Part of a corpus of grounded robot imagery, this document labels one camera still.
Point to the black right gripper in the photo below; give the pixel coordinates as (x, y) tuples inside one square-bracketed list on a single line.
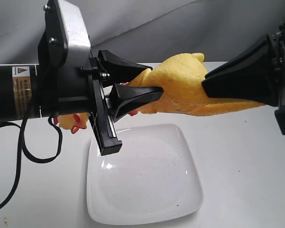
[(257, 74)]

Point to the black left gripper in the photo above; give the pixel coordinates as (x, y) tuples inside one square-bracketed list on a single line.
[(71, 90)]

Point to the yellow rubber chicken toy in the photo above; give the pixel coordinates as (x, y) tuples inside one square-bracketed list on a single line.
[(181, 78)]

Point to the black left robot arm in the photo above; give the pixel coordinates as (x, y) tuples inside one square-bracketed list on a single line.
[(18, 90)]

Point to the grey fabric backdrop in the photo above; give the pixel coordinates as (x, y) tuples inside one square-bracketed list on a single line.
[(147, 31)]

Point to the white square plate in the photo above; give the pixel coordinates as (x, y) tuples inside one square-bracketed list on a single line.
[(153, 178)]

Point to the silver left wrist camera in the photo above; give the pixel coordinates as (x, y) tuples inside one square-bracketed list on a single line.
[(66, 34)]

